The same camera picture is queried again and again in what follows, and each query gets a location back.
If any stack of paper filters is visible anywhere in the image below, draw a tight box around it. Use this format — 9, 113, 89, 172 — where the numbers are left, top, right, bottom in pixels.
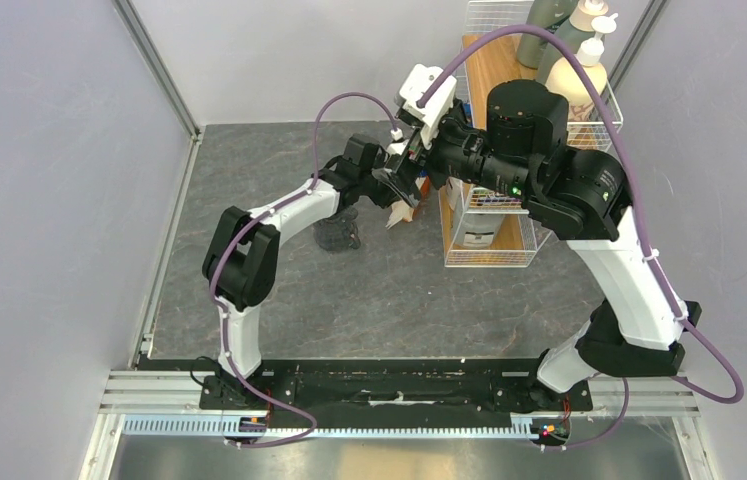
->
385, 176, 431, 229

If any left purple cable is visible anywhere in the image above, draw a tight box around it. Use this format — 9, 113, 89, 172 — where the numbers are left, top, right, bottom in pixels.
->
208, 91, 401, 450

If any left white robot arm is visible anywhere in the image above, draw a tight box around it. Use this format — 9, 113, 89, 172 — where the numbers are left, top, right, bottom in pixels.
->
202, 134, 417, 409

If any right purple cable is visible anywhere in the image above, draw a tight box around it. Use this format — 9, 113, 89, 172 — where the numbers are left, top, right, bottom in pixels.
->
415, 23, 745, 453

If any green pump bottle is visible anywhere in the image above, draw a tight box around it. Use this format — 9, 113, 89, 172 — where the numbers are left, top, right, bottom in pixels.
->
535, 0, 609, 84

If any dark transparent coffee dripper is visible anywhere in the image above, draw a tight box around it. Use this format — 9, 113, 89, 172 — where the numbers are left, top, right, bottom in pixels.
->
314, 207, 358, 249

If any clear glass carafe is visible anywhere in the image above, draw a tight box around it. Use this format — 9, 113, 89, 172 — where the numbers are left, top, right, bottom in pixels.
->
313, 219, 360, 253

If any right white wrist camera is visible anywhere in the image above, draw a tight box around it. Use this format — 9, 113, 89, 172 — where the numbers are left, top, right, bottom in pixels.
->
395, 64, 457, 148

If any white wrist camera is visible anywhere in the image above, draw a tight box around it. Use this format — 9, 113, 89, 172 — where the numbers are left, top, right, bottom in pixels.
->
395, 64, 457, 148
385, 127, 408, 156

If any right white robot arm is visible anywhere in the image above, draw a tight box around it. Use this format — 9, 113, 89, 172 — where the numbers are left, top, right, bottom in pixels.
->
399, 76, 685, 409

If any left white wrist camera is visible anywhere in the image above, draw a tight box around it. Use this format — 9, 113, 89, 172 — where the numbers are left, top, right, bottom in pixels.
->
385, 127, 408, 156

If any cream pump bottle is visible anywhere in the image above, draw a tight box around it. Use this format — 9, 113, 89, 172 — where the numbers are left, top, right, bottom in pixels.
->
545, 34, 608, 122

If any aluminium frame rail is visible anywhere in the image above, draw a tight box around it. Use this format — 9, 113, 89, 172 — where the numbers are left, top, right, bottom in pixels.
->
80, 371, 720, 479

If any white wire shelf rack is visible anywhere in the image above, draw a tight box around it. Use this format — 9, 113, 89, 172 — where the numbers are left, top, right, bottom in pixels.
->
439, 0, 625, 270

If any dark green bottle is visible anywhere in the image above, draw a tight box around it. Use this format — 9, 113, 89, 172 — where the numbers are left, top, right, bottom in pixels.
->
515, 0, 576, 70

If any purple cable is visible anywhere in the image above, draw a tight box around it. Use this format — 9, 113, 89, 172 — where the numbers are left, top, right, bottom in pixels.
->
415, 23, 745, 453
208, 91, 401, 450

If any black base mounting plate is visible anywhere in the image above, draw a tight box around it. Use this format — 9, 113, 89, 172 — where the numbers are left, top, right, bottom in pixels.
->
199, 358, 593, 430

